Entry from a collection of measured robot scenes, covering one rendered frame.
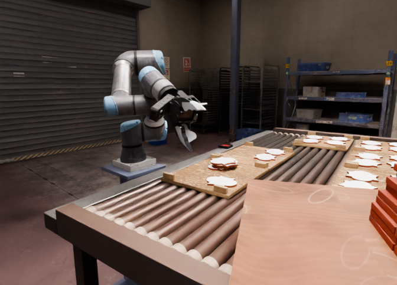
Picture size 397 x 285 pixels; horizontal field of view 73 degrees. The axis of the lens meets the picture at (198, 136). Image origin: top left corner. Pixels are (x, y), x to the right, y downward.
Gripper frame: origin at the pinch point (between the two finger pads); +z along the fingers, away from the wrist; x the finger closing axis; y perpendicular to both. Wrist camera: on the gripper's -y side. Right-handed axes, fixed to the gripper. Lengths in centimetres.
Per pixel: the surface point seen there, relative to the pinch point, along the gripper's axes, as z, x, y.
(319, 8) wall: -296, 7, 545
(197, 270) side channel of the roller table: 28.8, 13.0, -16.0
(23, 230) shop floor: -137, 213, -40
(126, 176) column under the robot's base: -45, 65, 6
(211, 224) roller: 15.9, 25.2, 2.8
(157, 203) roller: -5.1, 36.9, -2.7
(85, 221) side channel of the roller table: -4.1, 30.4, -28.9
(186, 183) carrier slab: -10.7, 38.8, 15.1
